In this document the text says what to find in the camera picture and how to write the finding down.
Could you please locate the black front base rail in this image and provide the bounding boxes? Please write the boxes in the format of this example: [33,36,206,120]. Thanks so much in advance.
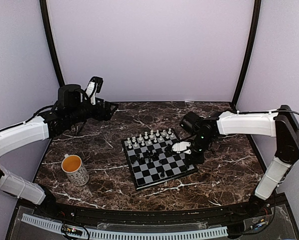
[16,192,288,228]

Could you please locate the right black frame post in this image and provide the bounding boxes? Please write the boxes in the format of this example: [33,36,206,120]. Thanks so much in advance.
[230,0,262,110]

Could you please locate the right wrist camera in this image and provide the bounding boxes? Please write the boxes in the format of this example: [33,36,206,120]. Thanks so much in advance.
[171,141,192,155]

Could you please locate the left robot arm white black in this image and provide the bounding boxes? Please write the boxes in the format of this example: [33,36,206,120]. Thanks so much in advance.
[0,81,119,218]

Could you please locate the left black frame post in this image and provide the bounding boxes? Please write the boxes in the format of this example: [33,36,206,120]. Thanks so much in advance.
[39,0,65,87]

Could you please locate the black grey chess board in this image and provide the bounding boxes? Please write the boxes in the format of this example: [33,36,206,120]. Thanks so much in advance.
[121,128,198,191]

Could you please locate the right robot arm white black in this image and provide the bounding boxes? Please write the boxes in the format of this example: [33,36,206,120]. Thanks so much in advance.
[171,105,299,217]

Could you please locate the patterned mug with yellow interior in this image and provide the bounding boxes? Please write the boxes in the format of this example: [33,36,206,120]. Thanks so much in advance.
[61,154,90,187]

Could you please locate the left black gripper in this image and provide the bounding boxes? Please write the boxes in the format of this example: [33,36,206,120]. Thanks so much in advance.
[67,97,119,125]

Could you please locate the black frame post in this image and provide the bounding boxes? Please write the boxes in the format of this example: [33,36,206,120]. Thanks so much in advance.
[230,0,262,110]
[39,0,65,87]

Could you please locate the pile of black pieces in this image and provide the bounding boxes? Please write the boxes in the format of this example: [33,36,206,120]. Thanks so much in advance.
[129,148,168,165]

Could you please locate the black pawn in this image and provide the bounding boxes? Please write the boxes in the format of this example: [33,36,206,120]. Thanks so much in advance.
[160,170,165,178]

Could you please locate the white slotted cable duct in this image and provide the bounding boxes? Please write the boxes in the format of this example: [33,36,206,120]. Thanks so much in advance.
[21,213,228,240]

